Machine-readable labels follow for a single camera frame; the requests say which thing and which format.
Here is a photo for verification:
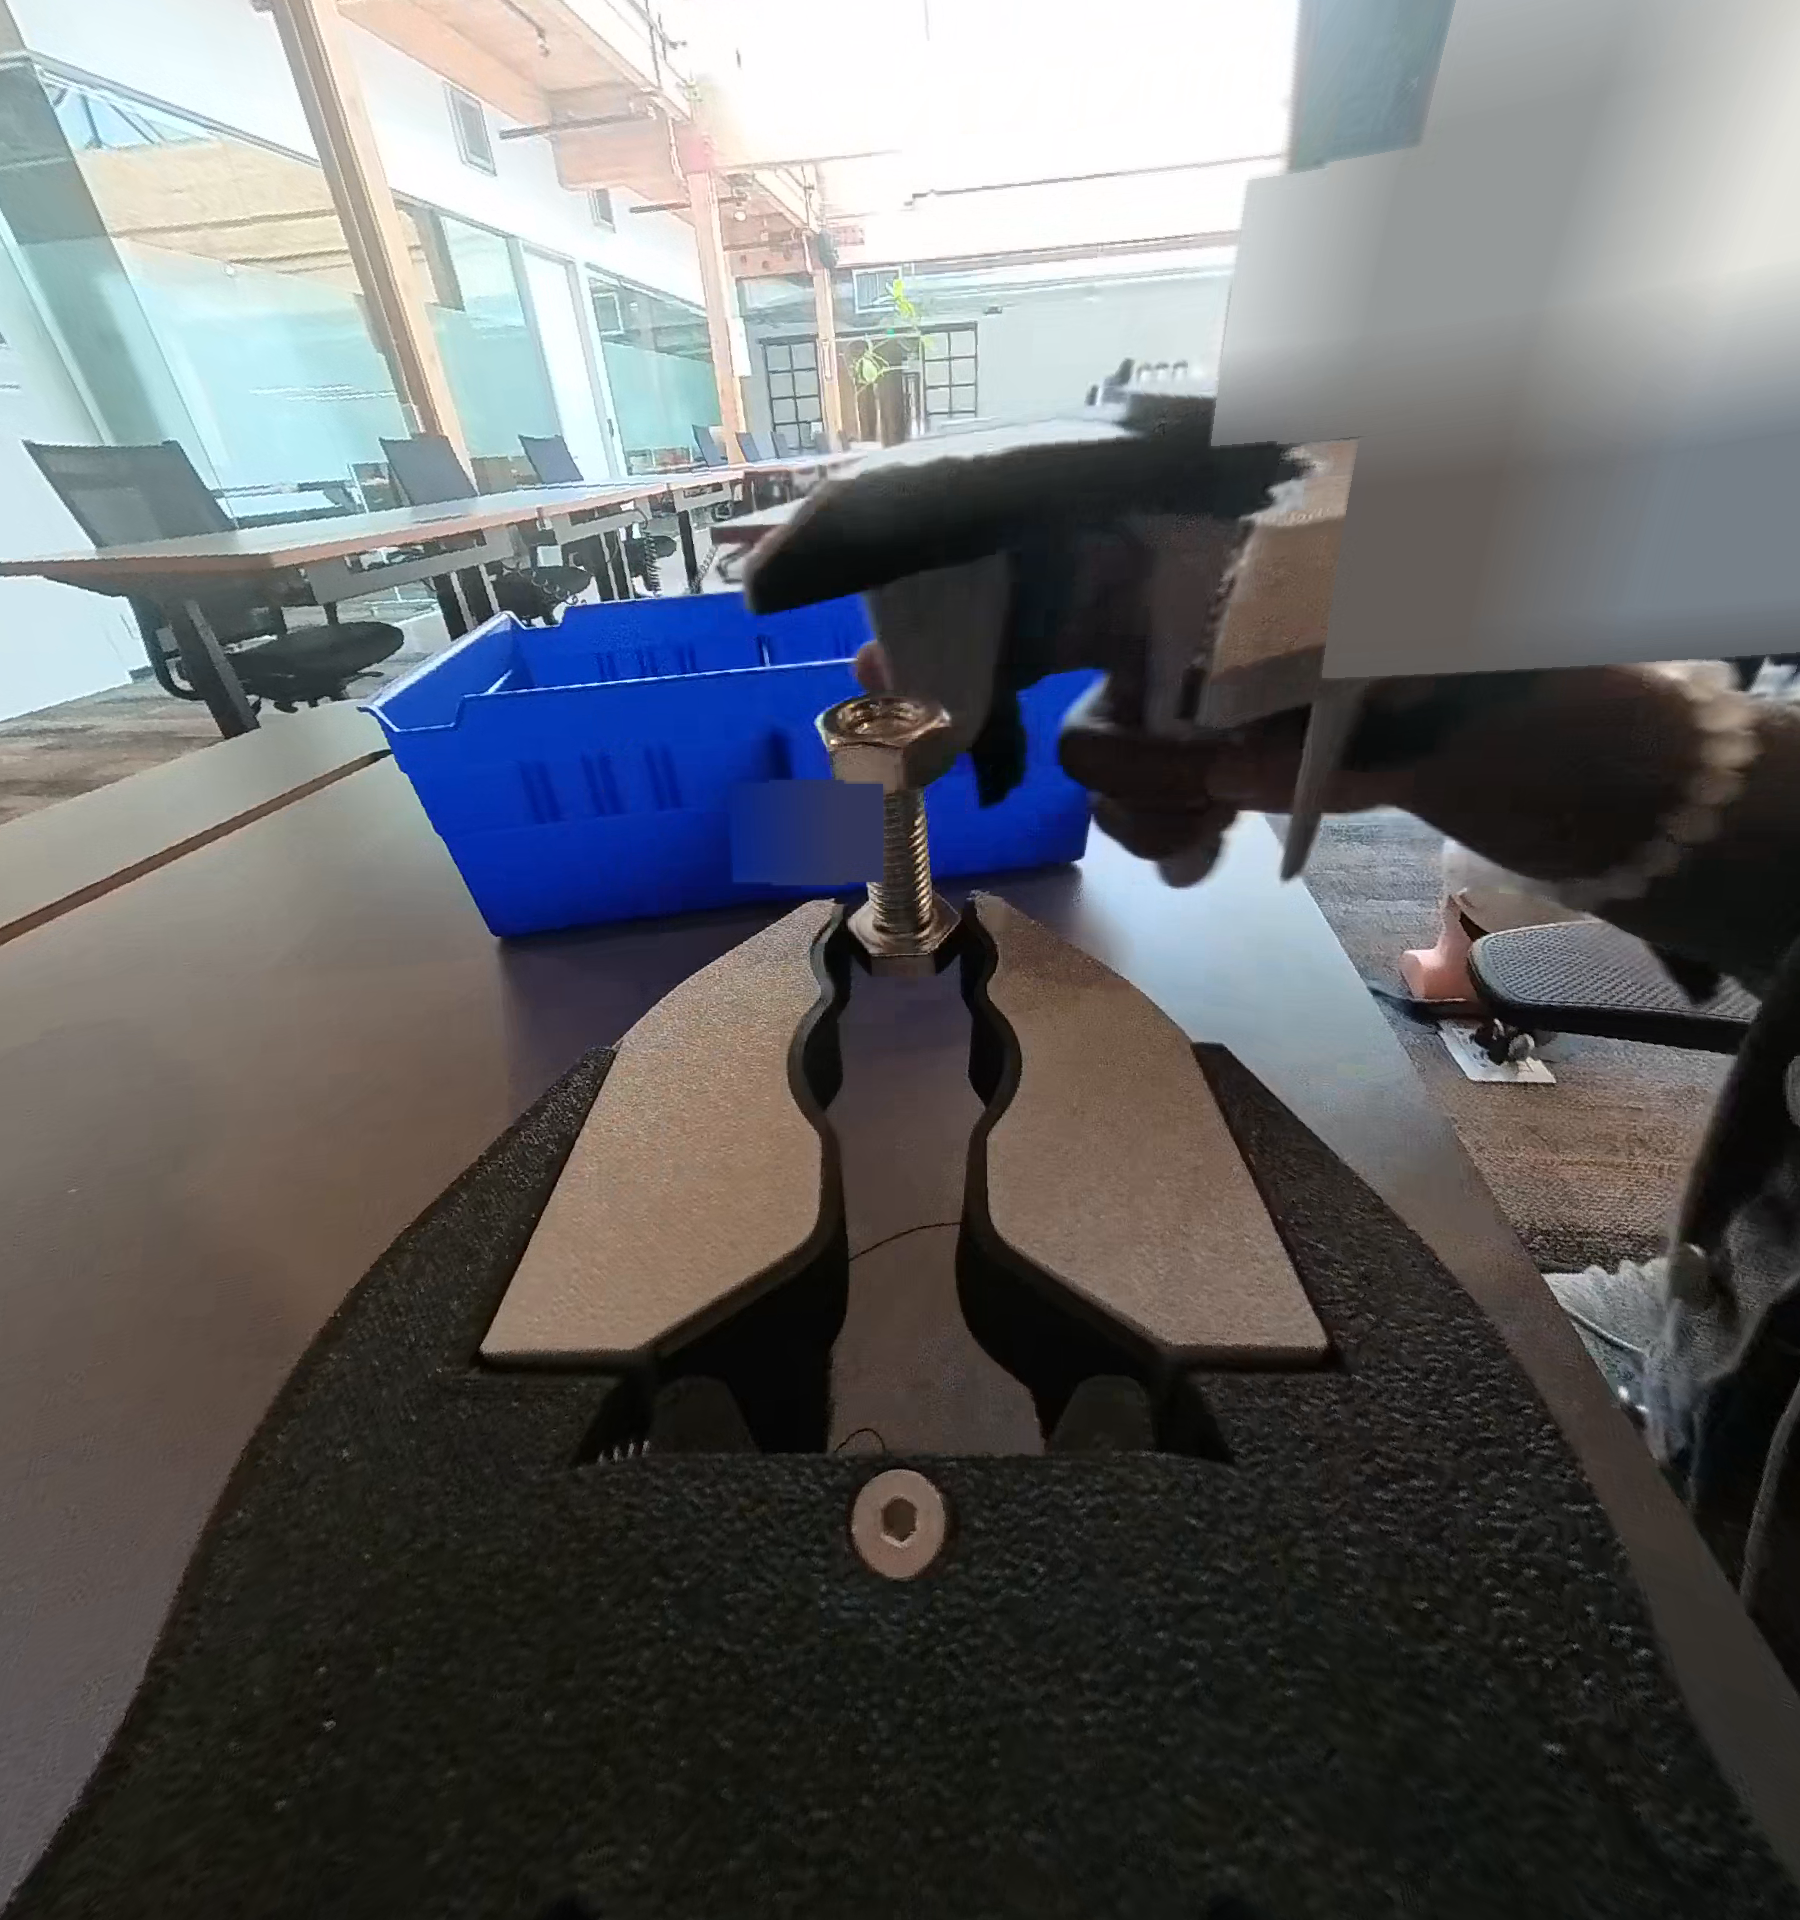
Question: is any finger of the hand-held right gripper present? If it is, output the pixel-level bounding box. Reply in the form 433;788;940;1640
1102;510;1249;744
858;540;1032;807

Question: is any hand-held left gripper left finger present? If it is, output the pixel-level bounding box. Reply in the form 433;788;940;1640
476;897;853;1370

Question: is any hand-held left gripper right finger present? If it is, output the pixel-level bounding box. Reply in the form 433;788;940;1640
959;891;1333;1370

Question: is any silver hex bolt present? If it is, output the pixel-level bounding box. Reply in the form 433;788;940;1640
816;695;955;928

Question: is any silver hex nut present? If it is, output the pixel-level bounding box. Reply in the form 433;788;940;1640
843;897;969;980

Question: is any person's right hand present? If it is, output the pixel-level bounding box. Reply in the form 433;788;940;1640
1057;661;1643;894

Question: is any green potted plant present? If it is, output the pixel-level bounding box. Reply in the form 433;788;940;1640
843;274;936;447

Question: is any black framed glass door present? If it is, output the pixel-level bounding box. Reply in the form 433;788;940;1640
756;321;983;441

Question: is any wooden office table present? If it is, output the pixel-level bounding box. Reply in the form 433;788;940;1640
0;499;647;739
540;461;753;602

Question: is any blue plastic bin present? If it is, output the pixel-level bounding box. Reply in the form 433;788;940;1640
357;588;1114;941

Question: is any pink object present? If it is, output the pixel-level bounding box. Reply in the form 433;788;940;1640
1402;889;1518;1003

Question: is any white floor label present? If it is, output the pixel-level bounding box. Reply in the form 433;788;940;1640
1435;1021;1558;1085

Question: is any person's denim jacket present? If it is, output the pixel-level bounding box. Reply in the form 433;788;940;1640
1651;878;1800;1667

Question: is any beaded bracelet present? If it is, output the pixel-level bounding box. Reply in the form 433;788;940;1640
1566;668;1769;928

